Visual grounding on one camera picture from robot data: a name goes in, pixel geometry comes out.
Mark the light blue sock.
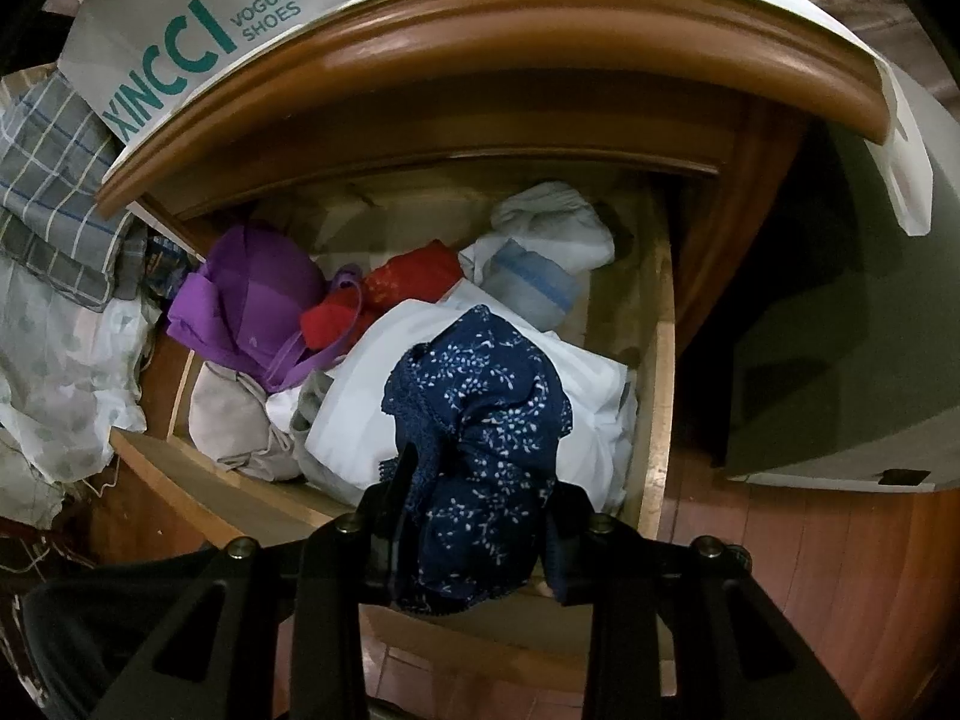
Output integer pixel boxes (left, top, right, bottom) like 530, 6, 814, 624
459, 236, 593, 331

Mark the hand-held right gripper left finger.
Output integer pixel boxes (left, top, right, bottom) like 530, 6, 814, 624
105, 441, 421, 720

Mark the navy floral underwear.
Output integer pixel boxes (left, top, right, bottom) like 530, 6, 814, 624
379, 305, 575, 614

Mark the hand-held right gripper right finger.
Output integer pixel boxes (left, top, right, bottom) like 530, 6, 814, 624
544, 481, 860, 720

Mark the beige underwear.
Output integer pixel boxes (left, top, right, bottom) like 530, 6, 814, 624
187, 361, 301, 482

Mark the white sock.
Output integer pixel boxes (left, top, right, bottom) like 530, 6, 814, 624
491, 181, 616, 271

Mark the red sock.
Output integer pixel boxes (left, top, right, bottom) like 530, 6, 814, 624
300, 240, 464, 353

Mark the grey plaid cloth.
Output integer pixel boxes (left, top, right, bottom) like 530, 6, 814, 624
0, 75, 151, 312

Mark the white floral sheet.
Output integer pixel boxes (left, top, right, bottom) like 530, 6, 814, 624
0, 255, 162, 518

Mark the purple bra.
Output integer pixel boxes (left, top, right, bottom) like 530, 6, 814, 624
166, 225, 365, 391

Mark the wooden nightstand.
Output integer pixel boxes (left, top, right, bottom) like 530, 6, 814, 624
96, 0, 893, 361

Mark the dark patterned cloth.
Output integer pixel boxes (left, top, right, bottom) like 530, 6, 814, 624
142, 232, 200, 301

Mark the white cloth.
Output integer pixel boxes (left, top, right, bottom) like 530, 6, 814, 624
289, 298, 638, 515

